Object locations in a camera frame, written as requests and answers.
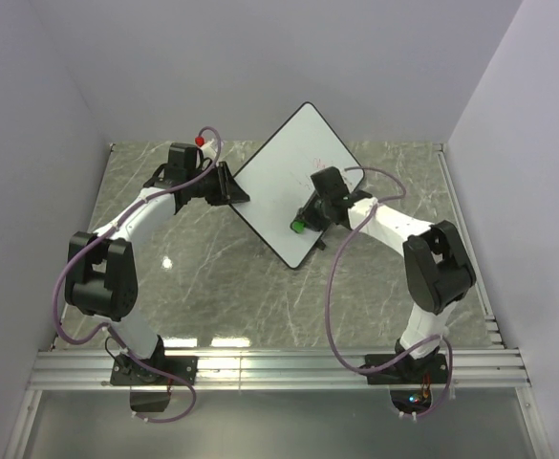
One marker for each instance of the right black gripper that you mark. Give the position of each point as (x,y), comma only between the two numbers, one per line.
(305,215)

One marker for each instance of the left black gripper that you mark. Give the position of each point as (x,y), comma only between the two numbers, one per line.
(229,190)

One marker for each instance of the green whiteboard eraser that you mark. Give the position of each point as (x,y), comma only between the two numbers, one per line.
(298,226)

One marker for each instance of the white whiteboard black frame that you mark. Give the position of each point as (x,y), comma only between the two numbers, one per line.
(277,179)

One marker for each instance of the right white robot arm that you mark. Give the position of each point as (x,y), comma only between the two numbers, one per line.
(438,270)

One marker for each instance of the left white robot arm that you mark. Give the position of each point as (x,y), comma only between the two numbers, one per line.
(102,279)

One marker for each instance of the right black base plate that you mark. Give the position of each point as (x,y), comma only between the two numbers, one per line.
(432,369)

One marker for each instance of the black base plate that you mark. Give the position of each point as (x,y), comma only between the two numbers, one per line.
(126,372)
(432,369)

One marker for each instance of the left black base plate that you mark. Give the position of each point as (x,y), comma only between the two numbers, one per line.
(126,372)

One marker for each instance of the aluminium rail frame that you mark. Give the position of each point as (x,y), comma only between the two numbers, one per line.
(268,386)

